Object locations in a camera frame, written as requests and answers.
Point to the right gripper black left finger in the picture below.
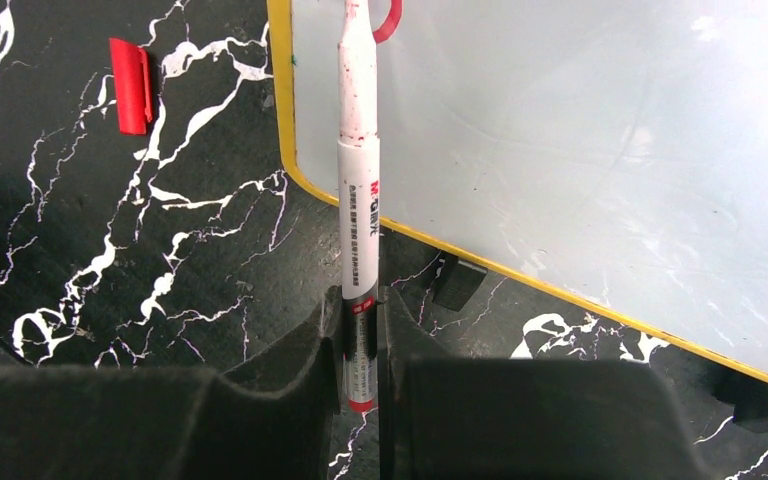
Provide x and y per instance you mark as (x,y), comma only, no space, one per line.
(267,418)

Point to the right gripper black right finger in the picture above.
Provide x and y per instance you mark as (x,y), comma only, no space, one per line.
(447,417)

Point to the red white marker pen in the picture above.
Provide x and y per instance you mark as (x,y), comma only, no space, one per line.
(358,161)

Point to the yellow framed whiteboard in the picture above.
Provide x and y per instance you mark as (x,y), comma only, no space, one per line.
(611,153)

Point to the red marker cap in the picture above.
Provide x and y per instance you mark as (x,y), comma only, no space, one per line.
(132,84)

